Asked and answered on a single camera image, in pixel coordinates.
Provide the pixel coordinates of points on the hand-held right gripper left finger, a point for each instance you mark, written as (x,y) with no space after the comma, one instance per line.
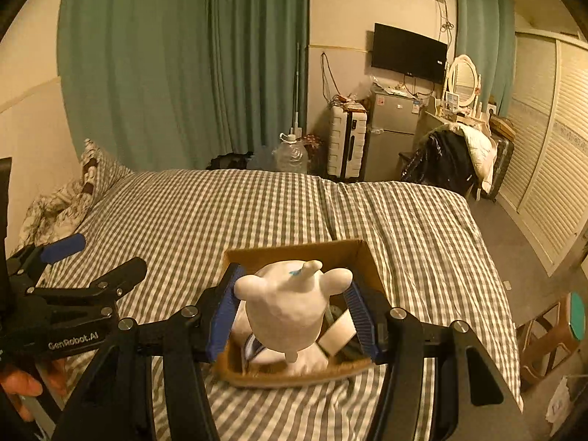
(225,312)

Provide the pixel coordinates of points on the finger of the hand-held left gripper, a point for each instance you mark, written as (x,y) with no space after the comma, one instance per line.
(110,280)
(64,246)

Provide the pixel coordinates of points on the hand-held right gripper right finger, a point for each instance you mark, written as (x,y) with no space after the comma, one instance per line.
(360,317)

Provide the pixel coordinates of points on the white tape roll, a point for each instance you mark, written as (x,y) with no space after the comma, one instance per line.
(337,333)

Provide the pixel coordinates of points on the white plush toy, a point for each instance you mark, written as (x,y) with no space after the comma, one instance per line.
(285,308)

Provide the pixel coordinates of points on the brown cardboard box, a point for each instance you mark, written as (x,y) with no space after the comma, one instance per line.
(294,251)

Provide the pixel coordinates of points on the person's left hand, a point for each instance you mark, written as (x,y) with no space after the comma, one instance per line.
(18,386)

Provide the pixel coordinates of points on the floral duvet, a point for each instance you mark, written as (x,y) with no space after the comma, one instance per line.
(55,211)

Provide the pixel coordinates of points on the checked pillow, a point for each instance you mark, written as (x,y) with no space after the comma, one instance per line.
(108,165)

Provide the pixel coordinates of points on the black bag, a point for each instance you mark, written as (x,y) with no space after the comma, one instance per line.
(229,161)

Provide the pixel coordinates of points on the large clear water bottle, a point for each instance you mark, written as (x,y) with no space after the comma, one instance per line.
(291,156)

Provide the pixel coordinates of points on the black jacket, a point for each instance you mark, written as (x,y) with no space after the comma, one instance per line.
(436,161)

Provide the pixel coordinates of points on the white suitcase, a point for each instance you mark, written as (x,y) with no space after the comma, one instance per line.
(340,142)

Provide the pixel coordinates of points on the silver fridge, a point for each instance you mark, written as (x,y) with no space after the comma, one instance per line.
(390,138)

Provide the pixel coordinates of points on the wooden stool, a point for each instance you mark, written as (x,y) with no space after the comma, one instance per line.
(551,344)

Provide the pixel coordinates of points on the white dressing table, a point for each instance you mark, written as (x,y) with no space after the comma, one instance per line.
(427,124)

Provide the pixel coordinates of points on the white padded coat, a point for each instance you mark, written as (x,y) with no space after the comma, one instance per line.
(477,147)

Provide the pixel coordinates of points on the dark suitcase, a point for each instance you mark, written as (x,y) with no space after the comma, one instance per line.
(503,161)

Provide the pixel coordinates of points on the clutter on suitcase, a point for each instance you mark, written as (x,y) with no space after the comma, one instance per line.
(347,103)

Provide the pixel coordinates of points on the wide green curtain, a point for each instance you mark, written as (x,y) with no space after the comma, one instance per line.
(183,64)

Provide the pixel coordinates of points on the white plastic bag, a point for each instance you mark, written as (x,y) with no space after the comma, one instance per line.
(565,399)

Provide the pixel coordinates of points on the white mop pole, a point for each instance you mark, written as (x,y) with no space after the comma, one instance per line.
(297,92)

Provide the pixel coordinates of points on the white louvred wardrobe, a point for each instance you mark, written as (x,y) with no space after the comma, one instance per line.
(542,147)

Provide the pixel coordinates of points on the white oval mirror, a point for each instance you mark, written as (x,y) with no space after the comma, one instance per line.
(464,82)

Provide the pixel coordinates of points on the narrow green curtain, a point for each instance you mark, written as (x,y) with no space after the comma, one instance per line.
(482,32)

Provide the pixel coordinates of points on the black wall television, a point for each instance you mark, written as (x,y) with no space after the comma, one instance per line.
(409,53)

